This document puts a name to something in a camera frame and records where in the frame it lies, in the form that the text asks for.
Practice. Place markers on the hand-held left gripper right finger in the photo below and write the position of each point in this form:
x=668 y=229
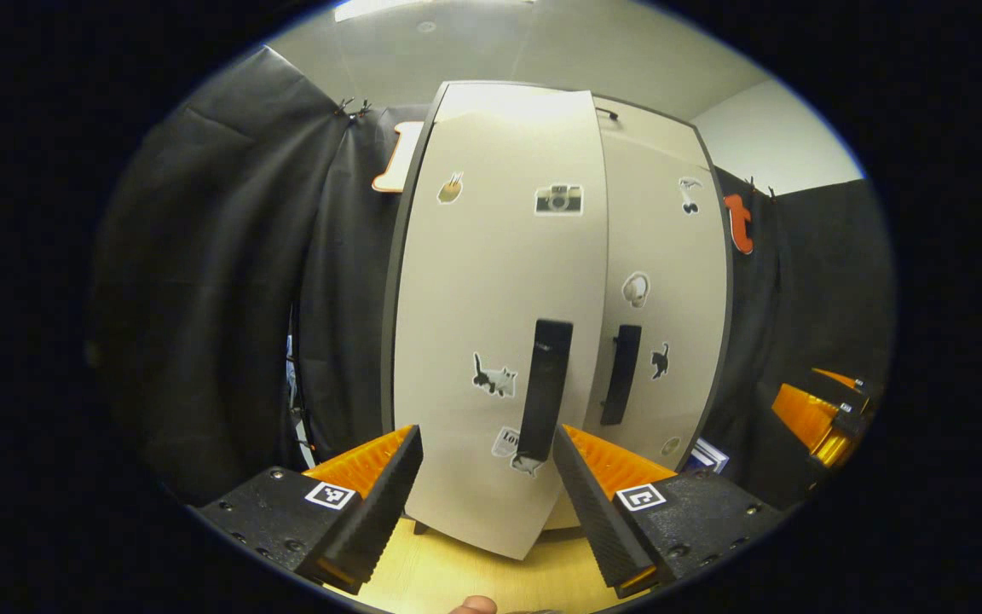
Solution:
x=606 y=520

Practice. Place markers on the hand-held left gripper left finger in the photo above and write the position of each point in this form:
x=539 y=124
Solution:
x=367 y=529

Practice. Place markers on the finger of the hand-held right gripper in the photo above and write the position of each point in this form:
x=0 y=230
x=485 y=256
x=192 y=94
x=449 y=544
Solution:
x=802 y=416
x=840 y=381

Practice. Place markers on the white cabinet door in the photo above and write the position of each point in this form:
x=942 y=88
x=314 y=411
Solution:
x=474 y=281
x=670 y=341

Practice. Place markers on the white and grey cabinet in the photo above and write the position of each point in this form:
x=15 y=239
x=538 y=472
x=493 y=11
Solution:
x=397 y=298

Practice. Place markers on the light blue book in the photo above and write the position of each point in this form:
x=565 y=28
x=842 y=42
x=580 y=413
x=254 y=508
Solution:
x=710 y=454

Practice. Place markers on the black backdrop cloth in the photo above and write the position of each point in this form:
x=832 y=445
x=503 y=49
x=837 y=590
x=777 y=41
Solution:
x=218 y=256

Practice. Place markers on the ceiling light panel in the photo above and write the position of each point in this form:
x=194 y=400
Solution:
x=431 y=8

